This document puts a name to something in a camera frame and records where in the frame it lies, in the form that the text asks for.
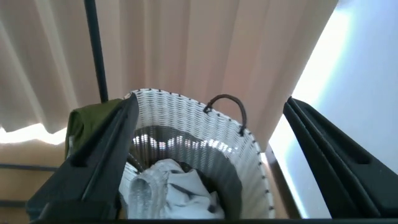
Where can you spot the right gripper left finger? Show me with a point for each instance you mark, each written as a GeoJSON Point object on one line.
{"type": "Point", "coordinates": [93, 161]}

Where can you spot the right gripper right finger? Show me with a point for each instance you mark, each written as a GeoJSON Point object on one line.
{"type": "Point", "coordinates": [351, 180]}

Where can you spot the pale grey shorts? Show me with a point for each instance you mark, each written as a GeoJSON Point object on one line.
{"type": "Point", "coordinates": [186, 193]}

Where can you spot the white laundry basket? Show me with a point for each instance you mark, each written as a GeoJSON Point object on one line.
{"type": "Point", "coordinates": [174, 112]}

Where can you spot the black clothes rack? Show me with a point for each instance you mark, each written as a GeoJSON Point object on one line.
{"type": "Point", "coordinates": [93, 46]}

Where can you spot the green garment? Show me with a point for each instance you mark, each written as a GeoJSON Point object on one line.
{"type": "Point", "coordinates": [90, 121]}

